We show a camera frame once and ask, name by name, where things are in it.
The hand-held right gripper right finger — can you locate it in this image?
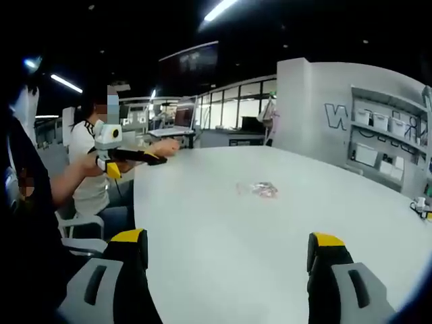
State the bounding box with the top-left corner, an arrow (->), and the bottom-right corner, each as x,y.
306,231 -> 398,324

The large dark wall screen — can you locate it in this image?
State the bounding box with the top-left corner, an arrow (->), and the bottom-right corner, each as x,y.
157,40 -> 220,92

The flat white box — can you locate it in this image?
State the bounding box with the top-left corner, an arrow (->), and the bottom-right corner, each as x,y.
354,143 -> 379,167

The person's dark clothing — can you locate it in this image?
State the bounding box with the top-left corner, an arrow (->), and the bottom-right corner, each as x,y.
0,84 -> 112,324

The hanging pale bag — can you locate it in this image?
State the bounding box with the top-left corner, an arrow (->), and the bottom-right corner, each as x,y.
257,97 -> 281,136

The white storage box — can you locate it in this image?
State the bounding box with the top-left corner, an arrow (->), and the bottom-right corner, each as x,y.
354,108 -> 373,126
371,113 -> 389,132
388,117 -> 408,136

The clear resealable bag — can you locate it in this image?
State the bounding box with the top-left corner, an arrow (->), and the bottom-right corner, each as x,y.
235,181 -> 279,200

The long ceiling light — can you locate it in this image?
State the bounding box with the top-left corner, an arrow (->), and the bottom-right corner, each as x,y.
49,74 -> 84,95
203,0 -> 239,22

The open silver laptop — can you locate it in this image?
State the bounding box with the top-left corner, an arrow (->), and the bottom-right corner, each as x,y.
148,96 -> 198,138

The laptop stand cart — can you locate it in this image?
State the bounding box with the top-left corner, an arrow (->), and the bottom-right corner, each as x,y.
148,130 -> 197,150

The white plastic chair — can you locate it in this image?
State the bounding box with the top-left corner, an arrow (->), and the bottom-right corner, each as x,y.
55,211 -> 108,258

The small white device with cable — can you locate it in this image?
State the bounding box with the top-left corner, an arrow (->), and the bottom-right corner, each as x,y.
409,196 -> 432,221

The grey shelf unit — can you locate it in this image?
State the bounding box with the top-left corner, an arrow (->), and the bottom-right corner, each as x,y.
344,84 -> 432,198

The black monitor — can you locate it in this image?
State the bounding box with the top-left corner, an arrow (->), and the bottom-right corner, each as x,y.
240,115 -> 266,131

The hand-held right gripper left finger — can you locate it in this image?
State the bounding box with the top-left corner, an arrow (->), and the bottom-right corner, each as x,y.
56,228 -> 163,324

